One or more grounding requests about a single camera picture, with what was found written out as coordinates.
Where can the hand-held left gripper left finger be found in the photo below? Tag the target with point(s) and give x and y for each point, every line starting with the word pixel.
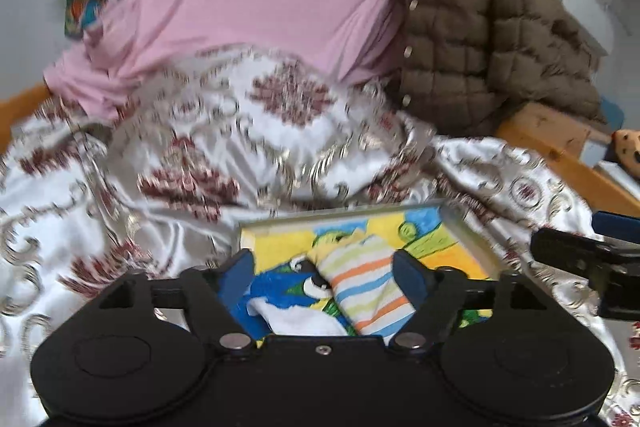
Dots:
pixel 241 277

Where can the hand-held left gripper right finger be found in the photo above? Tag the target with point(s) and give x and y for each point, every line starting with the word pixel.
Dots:
pixel 407 277

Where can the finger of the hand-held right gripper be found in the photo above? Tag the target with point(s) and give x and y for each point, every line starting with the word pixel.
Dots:
pixel 565 252
pixel 617 224

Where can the orange and green striped sock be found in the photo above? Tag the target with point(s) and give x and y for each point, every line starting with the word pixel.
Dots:
pixel 360 287

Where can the plain white sock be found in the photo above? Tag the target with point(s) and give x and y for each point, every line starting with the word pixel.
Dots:
pixel 295 314

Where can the grey metal tray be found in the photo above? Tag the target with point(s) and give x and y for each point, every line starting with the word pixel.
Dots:
pixel 467 234

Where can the spotted plush toy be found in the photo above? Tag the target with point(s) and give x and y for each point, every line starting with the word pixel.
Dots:
pixel 627 154

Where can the wooden box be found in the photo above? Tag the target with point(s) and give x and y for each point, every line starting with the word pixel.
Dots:
pixel 555 122

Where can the patterned satin pillow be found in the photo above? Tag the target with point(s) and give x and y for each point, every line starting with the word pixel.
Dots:
pixel 280 132

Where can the patterned satin blanket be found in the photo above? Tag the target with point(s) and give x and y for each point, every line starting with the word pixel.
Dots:
pixel 50 217

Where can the brown puffer jacket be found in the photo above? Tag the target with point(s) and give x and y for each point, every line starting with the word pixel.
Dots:
pixel 475 32

